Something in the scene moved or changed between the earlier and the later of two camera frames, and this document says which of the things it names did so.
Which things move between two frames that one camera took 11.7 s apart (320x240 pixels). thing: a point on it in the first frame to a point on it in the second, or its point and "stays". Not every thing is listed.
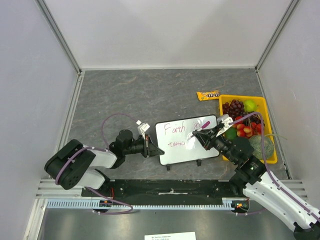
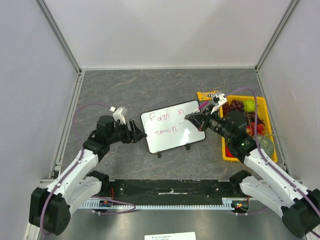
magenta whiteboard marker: x=204 y=125 to x=199 y=107
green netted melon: x=256 y=143 stays
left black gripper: x=150 y=149 to x=132 y=136
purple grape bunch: x=235 y=109 stays
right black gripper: x=210 y=139 to x=206 y=121
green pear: x=250 y=106 stays
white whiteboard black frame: x=173 y=146 to x=166 y=128
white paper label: x=181 y=236 stays
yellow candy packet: x=208 y=95 stays
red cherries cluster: x=244 y=131 stays
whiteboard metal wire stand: x=199 y=164 to x=187 y=146
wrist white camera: x=142 y=128 to x=117 y=115
